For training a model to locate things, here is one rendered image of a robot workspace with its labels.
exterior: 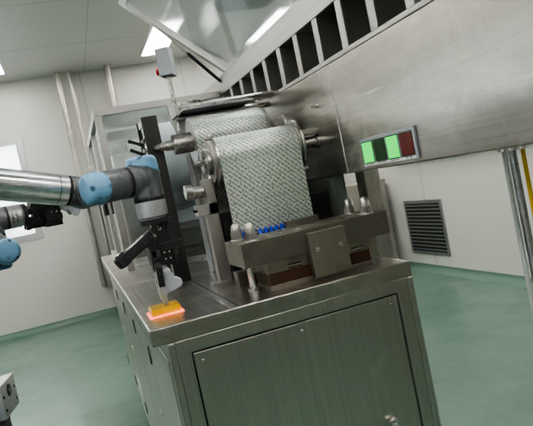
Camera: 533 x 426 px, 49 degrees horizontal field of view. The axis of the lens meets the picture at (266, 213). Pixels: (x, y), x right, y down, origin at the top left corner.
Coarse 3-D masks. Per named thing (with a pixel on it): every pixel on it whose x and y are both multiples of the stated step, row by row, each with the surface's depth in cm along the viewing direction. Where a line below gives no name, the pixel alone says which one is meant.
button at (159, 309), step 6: (174, 300) 148; (150, 306) 147; (156, 306) 145; (162, 306) 143; (168, 306) 142; (174, 306) 142; (150, 312) 145; (156, 312) 141; (162, 312) 142; (168, 312) 142
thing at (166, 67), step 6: (162, 48) 213; (168, 48) 215; (156, 54) 213; (162, 54) 213; (168, 54) 213; (162, 60) 213; (168, 60) 213; (162, 66) 213; (168, 66) 213; (174, 66) 219; (156, 72) 216; (162, 72) 213; (168, 72) 213; (174, 72) 217
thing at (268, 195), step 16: (224, 176) 160; (240, 176) 161; (256, 176) 163; (272, 176) 164; (288, 176) 166; (304, 176) 167; (240, 192) 161; (256, 192) 163; (272, 192) 164; (288, 192) 166; (304, 192) 167; (240, 208) 161; (256, 208) 163; (272, 208) 164; (288, 208) 166; (304, 208) 167; (240, 224) 161; (256, 224) 163; (272, 224) 164
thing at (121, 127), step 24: (120, 120) 253; (168, 120) 259; (96, 144) 290; (120, 144) 253; (96, 168) 339; (168, 168) 259; (192, 216) 262; (120, 240) 276; (192, 240) 262; (144, 264) 255
